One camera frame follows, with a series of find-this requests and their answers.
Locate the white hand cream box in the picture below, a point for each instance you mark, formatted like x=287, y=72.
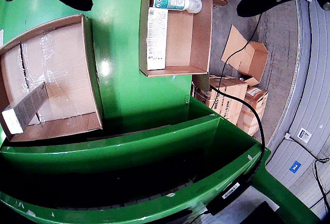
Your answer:
x=157, y=40

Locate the shallow cardboard tray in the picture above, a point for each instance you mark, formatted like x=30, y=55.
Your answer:
x=67, y=66

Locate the open cardboard box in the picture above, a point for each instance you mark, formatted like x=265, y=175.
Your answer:
x=247, y=58

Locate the white teal bottle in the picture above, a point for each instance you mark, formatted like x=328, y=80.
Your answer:
x=172, y=2

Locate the stacked printed carton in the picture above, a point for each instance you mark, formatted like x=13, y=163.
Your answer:
x=229, y=97

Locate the tall white carton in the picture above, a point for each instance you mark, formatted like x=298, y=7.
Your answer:
x=25, y=108

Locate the green metal shelf rack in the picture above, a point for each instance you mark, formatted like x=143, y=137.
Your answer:
x=129, y=151

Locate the black power adapter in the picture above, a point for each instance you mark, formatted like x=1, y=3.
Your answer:
x=229, y=193

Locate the white wall label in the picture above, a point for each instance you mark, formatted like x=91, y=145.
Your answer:
x=305, y=135

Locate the blue wall sticker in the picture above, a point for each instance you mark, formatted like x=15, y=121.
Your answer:
x=295, y=167

